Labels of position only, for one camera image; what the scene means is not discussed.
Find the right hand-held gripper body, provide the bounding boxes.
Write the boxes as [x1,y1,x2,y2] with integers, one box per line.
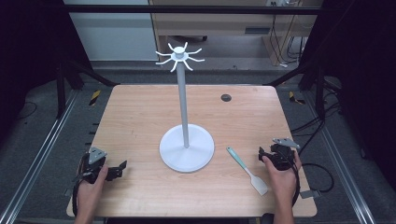
[264,137,302,172]

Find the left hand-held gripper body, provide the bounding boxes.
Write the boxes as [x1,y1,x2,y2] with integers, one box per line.
[77,147,108,185]

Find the teal handled white spatula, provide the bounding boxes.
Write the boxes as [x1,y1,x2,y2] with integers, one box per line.
[226,146,269,197]

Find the white hook stand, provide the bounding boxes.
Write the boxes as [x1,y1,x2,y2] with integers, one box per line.
[155,41,216,174]

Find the person's right hand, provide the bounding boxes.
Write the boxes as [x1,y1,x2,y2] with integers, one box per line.
[262,148,303,204]

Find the person's left hand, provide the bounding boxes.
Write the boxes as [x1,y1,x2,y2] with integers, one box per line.
[76,163,109,210]

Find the wooden background desk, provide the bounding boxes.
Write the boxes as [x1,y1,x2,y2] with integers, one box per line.
[148,0,323,66]

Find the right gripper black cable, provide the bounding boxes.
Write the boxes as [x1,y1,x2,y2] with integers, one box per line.
[289,155,302,208]

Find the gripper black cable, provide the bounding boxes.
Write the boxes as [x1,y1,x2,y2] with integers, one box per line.
[71,178,82,217]
[289,155,302,208]

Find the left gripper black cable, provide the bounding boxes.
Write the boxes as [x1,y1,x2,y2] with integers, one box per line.
[71,178,82,217]

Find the black floor cable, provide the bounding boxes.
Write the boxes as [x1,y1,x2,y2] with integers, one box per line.
[300,162,335,194]

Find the black metal frame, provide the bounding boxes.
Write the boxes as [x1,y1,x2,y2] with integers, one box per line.
[55,3,331,120]

